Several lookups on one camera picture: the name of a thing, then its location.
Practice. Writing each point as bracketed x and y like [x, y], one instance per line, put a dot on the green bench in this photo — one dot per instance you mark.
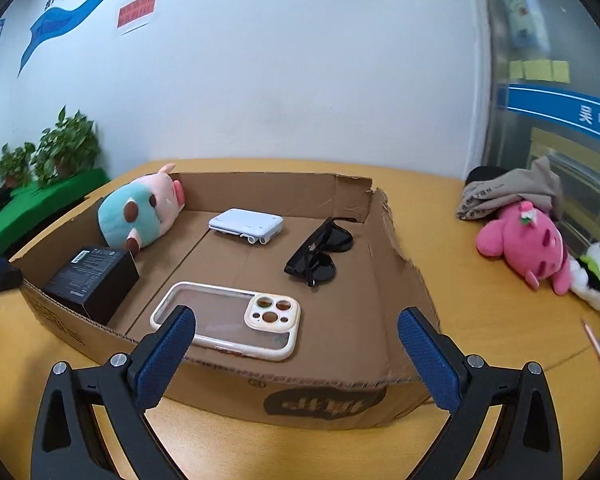
[33, 204]

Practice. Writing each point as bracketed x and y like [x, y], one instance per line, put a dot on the clear phone case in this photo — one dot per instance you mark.
[257, 325]

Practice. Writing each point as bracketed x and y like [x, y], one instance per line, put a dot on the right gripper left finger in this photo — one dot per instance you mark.
[68, 443]

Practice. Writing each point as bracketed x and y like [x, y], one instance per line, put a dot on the white rectangular device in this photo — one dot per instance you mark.
[254, 226]

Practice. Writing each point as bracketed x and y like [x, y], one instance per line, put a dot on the pink plush toy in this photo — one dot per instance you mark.
[530, 243]

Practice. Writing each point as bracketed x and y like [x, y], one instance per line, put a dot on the brown cardboard box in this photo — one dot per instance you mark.
[348, 370]

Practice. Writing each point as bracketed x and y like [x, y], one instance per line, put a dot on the grey folded cloth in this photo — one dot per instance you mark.
[488, 189]

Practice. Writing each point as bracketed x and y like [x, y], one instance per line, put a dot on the yellow sticky notes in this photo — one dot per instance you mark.
[540, 69]

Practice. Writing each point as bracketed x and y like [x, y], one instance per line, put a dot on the small green potted plant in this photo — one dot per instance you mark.
[15, 170]

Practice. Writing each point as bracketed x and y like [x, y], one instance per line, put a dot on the black sunglasses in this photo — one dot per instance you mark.
[312, 262]

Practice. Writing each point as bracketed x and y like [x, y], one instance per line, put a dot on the black product box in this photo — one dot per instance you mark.
[94, 282]

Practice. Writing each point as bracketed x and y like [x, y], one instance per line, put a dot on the teal pig plush toy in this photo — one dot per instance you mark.
[140, 212]

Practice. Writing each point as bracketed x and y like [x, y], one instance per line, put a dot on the white panda plush toy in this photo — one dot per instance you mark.
[585, 276]

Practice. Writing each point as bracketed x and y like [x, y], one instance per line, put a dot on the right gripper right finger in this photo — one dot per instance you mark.
[525, 441]

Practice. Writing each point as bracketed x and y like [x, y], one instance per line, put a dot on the red wall notice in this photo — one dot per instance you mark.
[135, 14]

